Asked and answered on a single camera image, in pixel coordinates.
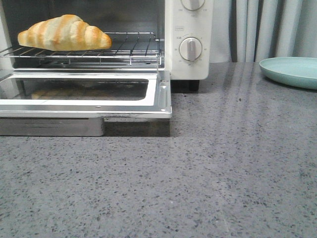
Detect golden striped croissant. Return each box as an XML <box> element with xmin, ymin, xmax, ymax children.
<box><xmin>17</xmin><ymin>14</ymin><xmax>112</xmax><ymax>51</ymax></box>

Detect glass oven door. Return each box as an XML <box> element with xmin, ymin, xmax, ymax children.
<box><xmin>0</xmin><ymin>69</ymin><xmax>172</xmax><ymax>136</ymax></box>

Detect white Toshiba toaster oven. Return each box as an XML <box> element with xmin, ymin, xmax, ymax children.
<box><xmin>0</xmin><ymin>0</ymin><xmax>214</xmax><ymax>93</ymax></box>

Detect lower oven control knob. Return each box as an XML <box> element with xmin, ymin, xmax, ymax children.
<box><xmin>179</xmin><ymin>37</ymin><xmax>202</xmax><ymax>62</ymax></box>

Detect oven control knob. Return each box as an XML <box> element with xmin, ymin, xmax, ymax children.
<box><xmin>181</xmin><ymin>0</ymin><xmax>205</xmax><ymax>11</ymax></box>
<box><xmin>179</xmin><ymin>37</ymin><xmax>202</xmax><ymax>62</ymax></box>

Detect upper oven control knob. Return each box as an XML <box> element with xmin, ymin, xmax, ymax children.
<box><xmin>181</xmin><ymin>0</ymin><xmax>205</xmax><ymax>11</ymax></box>

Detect grey pleated curtain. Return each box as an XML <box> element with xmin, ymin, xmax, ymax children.
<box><xmin>210</xmin><ymin>0</ymin><xmax>317</xmax><ymax>63</ymax></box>

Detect teal round plate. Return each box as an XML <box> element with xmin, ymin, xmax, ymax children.
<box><xmin>259</xmin><ymin>57</ymin><xmax>317</xmax><ymax>90</ymax></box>

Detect metal wire oven rack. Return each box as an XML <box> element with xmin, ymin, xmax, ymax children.
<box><xmin>0</xmin><ymin>32</ymin><xmax>164</xmax><ymax>68</ymax></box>

